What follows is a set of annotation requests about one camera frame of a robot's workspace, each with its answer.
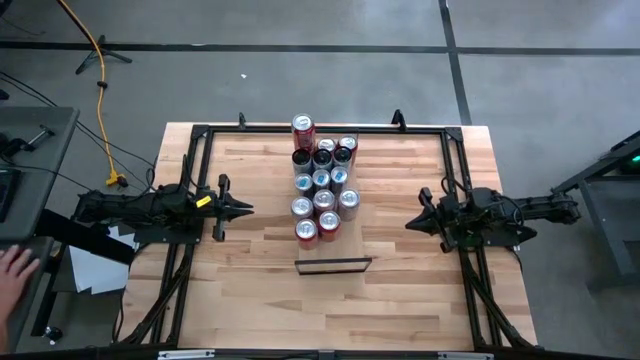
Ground silver can blue tab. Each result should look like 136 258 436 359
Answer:
329 166 351 194
311 168 332 192

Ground white paper sheets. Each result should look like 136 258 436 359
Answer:
66 224 137 296

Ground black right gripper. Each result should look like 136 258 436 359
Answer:
404 187 464 254

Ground black beam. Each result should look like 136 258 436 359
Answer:
33 208 137 266

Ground metal clamp tool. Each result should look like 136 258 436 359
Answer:
23 123 57 152

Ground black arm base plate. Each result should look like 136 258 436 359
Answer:
133 222 205 246
449 224 539 250

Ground black metal cart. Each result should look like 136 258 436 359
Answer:
549 128 640 294

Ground silver metal bracket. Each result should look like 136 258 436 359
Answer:
157 349 216 360
437 351 495 360

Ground black tripod stand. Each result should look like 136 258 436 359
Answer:
74 33 134 76

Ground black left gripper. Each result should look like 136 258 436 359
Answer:
194 173 255 243

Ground grey desk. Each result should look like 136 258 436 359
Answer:
0 105 81 354

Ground blue silver energy drink can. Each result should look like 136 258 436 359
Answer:
293 172 315 199

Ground person's hand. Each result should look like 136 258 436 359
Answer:
0 243 41 324

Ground black keyboard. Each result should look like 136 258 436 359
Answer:
0 167 22 224

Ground yellow extension cable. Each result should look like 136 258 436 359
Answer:
56 0 129 189

